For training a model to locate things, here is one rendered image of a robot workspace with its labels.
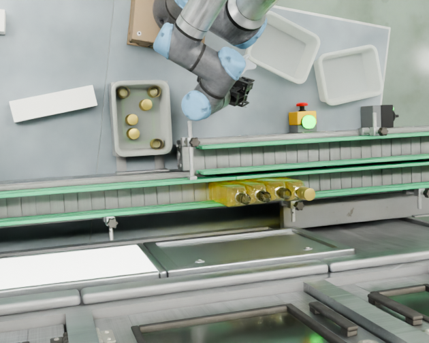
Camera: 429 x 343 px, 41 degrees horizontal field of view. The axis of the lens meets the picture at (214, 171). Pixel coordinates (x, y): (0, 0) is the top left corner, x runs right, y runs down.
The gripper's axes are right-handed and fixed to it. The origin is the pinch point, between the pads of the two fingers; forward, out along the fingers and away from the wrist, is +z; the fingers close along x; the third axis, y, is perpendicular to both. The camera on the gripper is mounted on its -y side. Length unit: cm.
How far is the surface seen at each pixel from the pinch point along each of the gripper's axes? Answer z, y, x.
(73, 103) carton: -28, -39, -15
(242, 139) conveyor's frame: -2.2, 5.4, -17.6
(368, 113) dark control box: 37, 34, -9
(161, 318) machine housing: -78, 24, -26
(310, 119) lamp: 17.4, 20.0, -11.1
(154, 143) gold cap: -13.2, -18.6, -24.6
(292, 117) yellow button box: 19.9, 13.3, -13.4
